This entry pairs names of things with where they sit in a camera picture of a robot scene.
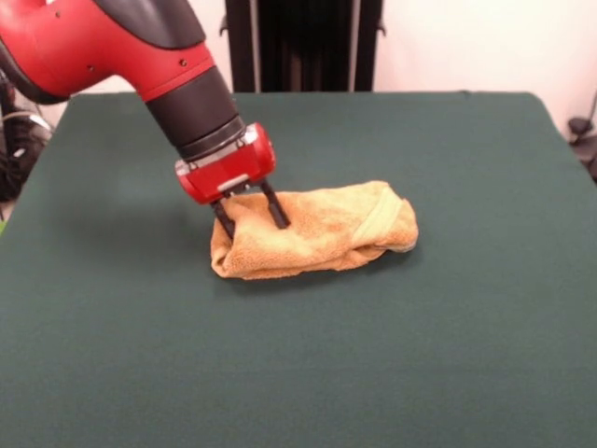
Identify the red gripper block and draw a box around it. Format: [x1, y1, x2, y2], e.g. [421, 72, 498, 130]
[174, 121, 293, 244]

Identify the tan terry towel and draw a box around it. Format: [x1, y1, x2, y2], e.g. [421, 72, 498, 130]
[209, 180, 420, 281]

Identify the dark green table cloth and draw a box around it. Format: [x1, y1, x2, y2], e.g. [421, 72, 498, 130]
[0, 91, 597, 448]

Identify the black stand foot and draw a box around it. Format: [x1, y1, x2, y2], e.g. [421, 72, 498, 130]
[567, 117, 597, 183]

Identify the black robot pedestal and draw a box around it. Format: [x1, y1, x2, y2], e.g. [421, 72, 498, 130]
[218, 0, 388, 93]

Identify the black equipment with cables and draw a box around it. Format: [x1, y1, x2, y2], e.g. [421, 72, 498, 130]
[0, 88, 52, 203]

